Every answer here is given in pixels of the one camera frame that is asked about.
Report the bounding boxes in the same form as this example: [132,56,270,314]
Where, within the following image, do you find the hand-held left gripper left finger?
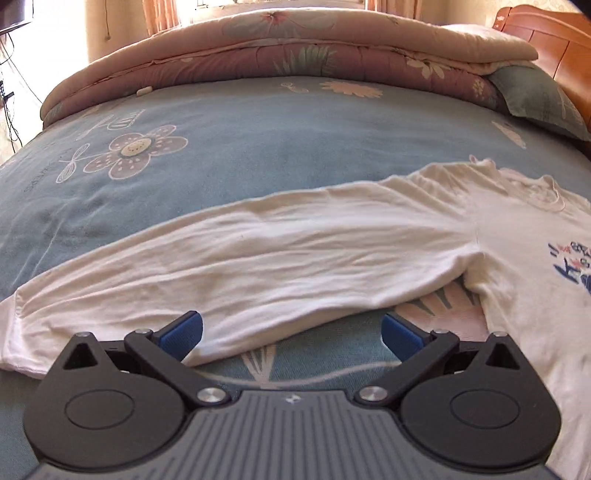
[62,311,232,408]

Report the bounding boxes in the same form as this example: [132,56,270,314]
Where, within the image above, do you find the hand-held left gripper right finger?
[355,312,523,408]

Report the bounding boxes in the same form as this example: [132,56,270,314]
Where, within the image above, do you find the white printed long-sleeve shirt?
[0,157,591,480]

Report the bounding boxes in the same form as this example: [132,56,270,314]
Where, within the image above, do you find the blue floral bed sheet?
[0,76,591,480]

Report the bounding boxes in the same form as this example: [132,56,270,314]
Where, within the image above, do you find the grey-green printed pillow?
[488,61,591,141]

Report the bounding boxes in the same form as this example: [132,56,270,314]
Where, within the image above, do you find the mauve floral folded quilt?
[41,7,539,130]

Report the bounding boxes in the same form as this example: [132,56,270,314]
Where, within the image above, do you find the pink curtain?
[141,0,182,38]

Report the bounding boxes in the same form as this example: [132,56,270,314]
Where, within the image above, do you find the wooden headboard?
[494,4,591,123]

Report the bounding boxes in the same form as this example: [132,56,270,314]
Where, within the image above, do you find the hanging black cables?
[0,32,31,155]

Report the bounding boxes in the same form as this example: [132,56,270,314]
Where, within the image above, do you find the dark wall screen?
[0,0,34,34]

